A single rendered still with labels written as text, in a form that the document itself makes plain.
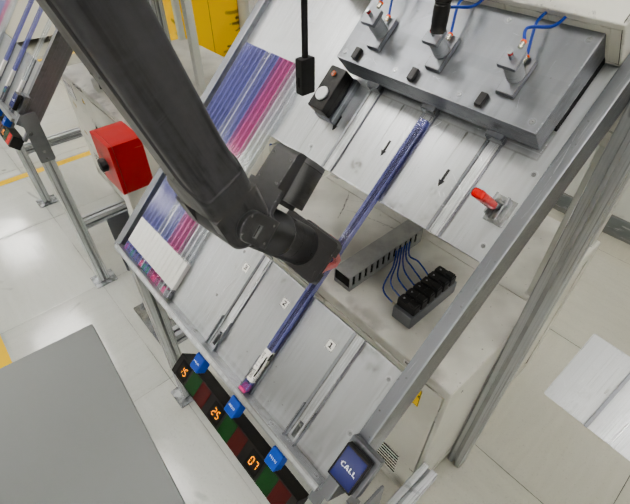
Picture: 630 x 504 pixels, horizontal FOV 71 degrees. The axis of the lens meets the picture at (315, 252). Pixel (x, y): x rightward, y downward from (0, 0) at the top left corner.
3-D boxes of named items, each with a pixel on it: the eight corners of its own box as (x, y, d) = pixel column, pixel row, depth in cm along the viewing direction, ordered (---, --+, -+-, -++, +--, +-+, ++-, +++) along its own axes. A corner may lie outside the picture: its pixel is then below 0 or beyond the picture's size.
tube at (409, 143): (248, 392, 71) (244, 393, 70) (243, 386, 72) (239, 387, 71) (429, 124, 66) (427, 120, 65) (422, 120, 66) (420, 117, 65)
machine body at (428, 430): (404, 506, 124) (451, 396, 82) (257, 349, 162) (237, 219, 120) (523, 371, 156) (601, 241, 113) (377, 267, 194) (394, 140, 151)
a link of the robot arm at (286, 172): (182, 203, 48) (234, 239, 44) (233, 110, 47) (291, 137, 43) (245, 229, 58) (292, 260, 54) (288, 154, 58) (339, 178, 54)
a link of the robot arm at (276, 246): (221, 231, 53) (251, 253, 49) (249, 181, 52) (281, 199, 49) (256, 245, 58) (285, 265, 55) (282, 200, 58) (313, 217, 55)
